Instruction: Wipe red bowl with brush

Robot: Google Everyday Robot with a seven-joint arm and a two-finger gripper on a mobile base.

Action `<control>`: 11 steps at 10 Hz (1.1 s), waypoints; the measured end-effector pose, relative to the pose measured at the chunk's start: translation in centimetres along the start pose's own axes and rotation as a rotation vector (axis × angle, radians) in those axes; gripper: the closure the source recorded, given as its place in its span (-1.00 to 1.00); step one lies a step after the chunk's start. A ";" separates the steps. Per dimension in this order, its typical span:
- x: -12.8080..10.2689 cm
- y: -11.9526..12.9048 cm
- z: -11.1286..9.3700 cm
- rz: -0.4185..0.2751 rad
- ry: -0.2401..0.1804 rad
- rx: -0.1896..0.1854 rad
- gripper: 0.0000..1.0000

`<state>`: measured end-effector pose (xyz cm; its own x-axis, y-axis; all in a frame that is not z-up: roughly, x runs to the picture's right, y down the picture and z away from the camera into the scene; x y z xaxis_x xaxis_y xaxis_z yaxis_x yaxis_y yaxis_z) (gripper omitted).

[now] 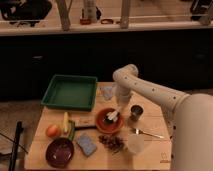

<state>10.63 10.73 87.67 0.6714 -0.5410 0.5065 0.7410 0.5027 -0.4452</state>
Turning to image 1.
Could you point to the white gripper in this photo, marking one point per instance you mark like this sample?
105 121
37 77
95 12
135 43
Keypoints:
123 96

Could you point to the metal spoon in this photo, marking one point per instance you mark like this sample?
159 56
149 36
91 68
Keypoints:
138 131

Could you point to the wooden handled brush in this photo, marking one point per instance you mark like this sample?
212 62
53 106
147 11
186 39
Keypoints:
84 123

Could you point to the dark dried grape bunch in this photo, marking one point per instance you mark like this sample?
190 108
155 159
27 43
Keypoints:
112 143

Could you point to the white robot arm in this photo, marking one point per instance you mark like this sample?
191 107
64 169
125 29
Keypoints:
192 143

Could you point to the small metal cup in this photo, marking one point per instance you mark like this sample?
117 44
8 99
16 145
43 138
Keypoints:
136 112

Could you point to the dark maroon bowl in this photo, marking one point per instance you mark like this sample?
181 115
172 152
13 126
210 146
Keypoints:
59 152

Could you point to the green plastic tray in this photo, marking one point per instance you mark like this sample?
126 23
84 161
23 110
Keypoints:
71 92

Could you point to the translucent plastic cup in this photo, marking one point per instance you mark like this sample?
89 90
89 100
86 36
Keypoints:
135 143

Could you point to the orange peach fruit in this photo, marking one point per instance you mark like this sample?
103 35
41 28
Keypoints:
53 131

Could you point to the blue sponge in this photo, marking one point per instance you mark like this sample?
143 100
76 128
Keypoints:
86 144

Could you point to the black stand pole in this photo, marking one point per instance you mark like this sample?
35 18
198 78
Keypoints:
15 146

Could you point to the light blue cloth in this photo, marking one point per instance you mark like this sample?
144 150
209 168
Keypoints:
107 92

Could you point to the red bowl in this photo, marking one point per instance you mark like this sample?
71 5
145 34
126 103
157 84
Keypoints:
104 125

